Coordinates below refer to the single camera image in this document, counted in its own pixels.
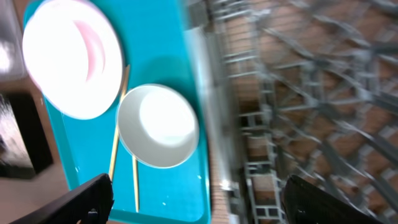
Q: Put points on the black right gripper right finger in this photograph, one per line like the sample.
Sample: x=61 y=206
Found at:
x=304 y=203

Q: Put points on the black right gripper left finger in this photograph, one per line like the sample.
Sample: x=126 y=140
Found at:
x=90 y=202

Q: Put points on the small pink plate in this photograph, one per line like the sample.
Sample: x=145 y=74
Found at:
x=82 y=14

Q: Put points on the grey dishwasher rack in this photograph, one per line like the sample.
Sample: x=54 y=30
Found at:
x=298 y=87

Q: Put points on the left wooden chopstick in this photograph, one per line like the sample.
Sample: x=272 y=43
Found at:
x=116 y=131

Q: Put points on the wooden chopstick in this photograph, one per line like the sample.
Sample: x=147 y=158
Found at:
x=136 y=183
x=116 y=131

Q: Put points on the right wooden chopstick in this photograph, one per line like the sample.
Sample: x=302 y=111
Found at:
x=136 y=183

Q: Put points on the black plastic tray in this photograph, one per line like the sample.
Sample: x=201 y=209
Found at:
x=25 y=152

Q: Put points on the grey bowl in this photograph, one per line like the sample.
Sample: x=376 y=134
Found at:
x=158 y=126

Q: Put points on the large white plate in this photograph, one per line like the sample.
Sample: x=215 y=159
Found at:
x=56 y=59

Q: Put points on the clear plastic bin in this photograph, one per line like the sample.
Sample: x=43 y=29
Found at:
x=12 y=62

